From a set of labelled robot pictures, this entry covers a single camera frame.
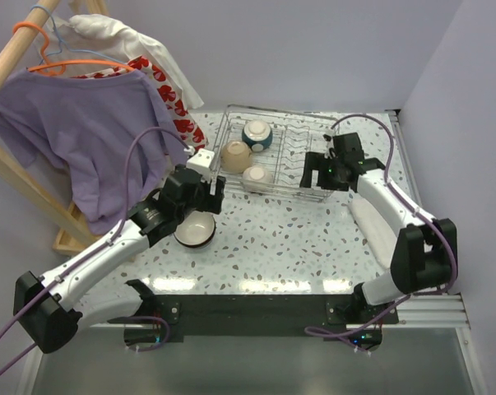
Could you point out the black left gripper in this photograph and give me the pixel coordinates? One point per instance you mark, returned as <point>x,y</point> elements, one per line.
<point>214,194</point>

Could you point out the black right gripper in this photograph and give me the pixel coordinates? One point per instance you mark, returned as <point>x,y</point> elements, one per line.
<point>317,161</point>

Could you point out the dark teal glazed bowl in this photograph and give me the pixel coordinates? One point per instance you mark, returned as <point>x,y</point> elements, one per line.
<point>197,230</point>

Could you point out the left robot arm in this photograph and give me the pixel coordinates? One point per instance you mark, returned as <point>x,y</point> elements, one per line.
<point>44,305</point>

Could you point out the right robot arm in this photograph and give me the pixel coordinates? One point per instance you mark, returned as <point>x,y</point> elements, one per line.
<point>425,254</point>

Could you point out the wooden clothes rack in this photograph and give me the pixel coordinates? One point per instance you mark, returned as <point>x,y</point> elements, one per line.
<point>21,114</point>

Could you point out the beige ceramic bowl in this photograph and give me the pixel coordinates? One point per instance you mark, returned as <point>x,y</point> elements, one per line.
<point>236,157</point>

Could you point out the small white bowl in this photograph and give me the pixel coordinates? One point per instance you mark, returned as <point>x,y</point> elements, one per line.
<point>256,179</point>

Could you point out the red floral white cloth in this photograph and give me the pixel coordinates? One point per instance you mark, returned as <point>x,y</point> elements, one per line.
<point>169,94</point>

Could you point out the teal white patterned bowl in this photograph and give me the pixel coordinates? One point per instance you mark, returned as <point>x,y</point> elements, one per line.
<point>257,134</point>

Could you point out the folded white towel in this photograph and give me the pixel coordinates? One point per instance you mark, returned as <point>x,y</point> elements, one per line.
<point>376,231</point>

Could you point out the purple t-shirt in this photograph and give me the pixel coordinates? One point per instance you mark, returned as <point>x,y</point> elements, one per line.
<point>102,186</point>

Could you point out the white cloth garment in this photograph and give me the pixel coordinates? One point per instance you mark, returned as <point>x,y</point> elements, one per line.
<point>113,38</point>

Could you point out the orange clothes hanger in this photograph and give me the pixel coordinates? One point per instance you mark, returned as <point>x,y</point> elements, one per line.
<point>49,64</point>

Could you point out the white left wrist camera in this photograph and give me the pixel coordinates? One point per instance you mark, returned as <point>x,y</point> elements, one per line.
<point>202,162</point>

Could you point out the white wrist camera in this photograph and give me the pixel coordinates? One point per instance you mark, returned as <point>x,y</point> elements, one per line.
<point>328,137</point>
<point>202,162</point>

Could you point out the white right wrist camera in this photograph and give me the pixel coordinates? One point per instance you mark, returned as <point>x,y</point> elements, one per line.
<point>328,137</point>

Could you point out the metal wire dish rack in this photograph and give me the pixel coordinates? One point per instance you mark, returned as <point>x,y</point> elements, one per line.
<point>294,134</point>

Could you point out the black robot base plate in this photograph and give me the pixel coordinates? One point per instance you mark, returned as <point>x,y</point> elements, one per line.
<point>174,317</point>

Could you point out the aluminium frame rail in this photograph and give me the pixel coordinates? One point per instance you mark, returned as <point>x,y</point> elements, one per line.
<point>439,311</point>

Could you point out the blue wire hanger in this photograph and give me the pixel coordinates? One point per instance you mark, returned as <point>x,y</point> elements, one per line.
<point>63,44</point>

